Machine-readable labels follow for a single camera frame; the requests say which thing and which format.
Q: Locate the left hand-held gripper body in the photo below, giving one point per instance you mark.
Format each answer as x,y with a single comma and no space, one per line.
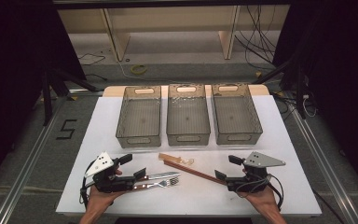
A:
101,164

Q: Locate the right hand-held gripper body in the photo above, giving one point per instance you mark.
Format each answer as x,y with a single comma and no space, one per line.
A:
261,160

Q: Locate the brown wooden chopstick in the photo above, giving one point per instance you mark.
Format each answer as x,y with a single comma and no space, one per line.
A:
199,172
183,169

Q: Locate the amber translucent plastic spoon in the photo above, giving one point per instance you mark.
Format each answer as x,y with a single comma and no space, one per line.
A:
171,158

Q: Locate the grey translucent plastic bin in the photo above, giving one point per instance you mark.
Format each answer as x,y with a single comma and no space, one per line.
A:
188,118
236,115
140,118

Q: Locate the person's left hand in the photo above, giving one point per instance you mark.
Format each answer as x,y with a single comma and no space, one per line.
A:
99,200

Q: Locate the person's right hand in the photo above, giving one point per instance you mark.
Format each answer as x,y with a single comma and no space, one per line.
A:
262,199

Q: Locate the light wooden table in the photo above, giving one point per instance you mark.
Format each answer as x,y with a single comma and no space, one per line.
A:
112,91

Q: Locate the black metal stand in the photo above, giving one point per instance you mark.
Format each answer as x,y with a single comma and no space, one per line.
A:
300,93
46,99

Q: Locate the yellow tape roll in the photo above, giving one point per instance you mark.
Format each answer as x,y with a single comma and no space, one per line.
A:
133,69

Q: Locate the black curtain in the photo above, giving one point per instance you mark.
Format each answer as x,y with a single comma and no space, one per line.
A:
348,62
9,62

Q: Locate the beige wooden desk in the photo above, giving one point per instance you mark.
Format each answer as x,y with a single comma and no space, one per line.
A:
167,18

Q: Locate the aluminium floor rail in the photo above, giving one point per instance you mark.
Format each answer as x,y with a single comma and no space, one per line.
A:
320,161
28,165

